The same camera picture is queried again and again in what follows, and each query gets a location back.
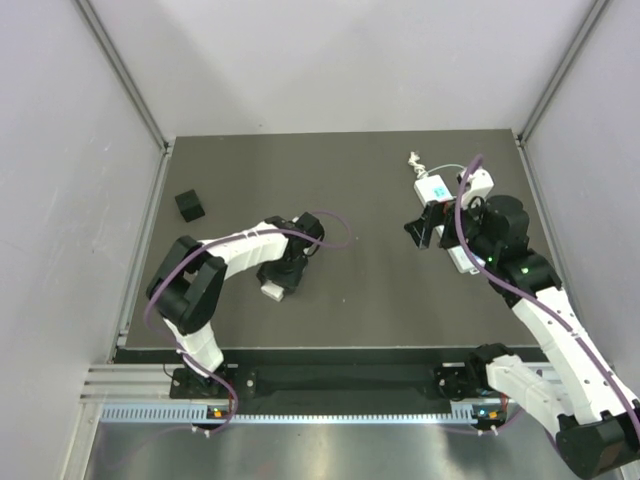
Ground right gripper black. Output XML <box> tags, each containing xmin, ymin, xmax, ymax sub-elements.
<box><xmin>404</xmin><ymin>191</ymin><xmax>498</xmax><ymax>262</ymax></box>

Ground white charger adapter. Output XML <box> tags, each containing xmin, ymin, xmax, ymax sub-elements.
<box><xmin>260</xmin><ymin>281</ymin><xmax>285</xmax><ymax>302</ymax></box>

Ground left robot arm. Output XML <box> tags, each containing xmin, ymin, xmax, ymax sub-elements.
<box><xmin>146</xmin><ymin>212</ymin><xmax>325</xmax><ymax>397</ymax></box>

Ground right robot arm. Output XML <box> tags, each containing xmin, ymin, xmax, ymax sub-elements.
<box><xmin>404</xmin><ymin>195</ymin><xmax>639</xmax><ymax>479</ymax></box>

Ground white power strip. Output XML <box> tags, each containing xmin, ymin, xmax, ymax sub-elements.
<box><xmin>413</xmin><ymin>175</ymin><xmax>479</xmax><ymax>275</ymax></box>

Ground black cube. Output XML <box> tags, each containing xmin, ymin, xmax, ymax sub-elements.
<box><xmin>175</xmin><ymin>189</ymin><xmax>205</xmax><ymax>223</ymax></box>

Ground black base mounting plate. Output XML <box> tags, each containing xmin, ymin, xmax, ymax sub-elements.
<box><xmin>169</xmin><ymin>348</ymin><xmax>493</xmax><ymax>414</ymax></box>

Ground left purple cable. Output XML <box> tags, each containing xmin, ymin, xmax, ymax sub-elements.
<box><xmin>142</xmin><ymin>209</ymin><xmax>352</xmax><ymax>401</ymax></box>

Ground purple cable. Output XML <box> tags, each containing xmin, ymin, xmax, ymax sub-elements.
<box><xmin>142</xmin><ymin>209</ymin><xmax>352</xmax><ymax>401</ymax></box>
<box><xmin>451</xmin><ymin>153</ymin><xmax>640</xmax><ymax>451</ymax></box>

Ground white power strip cord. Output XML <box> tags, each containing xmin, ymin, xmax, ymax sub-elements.
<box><xmin>406</xmin><ymin>151</ymin><xmax>431</xmax><ymax>180</ymax></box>

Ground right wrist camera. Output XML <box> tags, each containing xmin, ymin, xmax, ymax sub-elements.
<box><xmin>457</xmin><ymin>167</ymin><xmax>494</xmax><ymax>210</ymax></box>

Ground slotted cable duct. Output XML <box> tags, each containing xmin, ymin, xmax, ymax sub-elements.
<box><xmin>100</xmin><ymin>403</ymin><xmax>505</xmax><ymax>425</ymax></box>

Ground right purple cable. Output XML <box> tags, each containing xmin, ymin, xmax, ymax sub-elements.
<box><xmin>451</xmin><ymin>153</ymin><xmax>640</xmax><ymax>451</ymax></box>

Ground aluminium front rail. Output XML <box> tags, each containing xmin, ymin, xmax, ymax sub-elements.
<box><xmin>80</xmin><ymin>364</ymin><xmax>172</xmax><ymax>404</ymax></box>

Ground right aluminium frame post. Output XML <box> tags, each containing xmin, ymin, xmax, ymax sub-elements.
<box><xmin>515</xmin><ymin>0</ymin><xmax>612</xmax><ymax>148</ymax></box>

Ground aluminium frame post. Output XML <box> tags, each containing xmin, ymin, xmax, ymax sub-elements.
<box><xmin>71</xmin><ymin>0</ymin><xmax>170</xmax><ymax>152</ymax></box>
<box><xmin>515</xmin><ymin>0</ymin><xmax>612</xmax><ymax>148</ymax></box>

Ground left aluminium frame post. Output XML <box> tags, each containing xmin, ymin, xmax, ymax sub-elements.
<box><xmin>71</xmin><ymin>0</ymin><xmax>170</xmax><ymax>152</ymax></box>

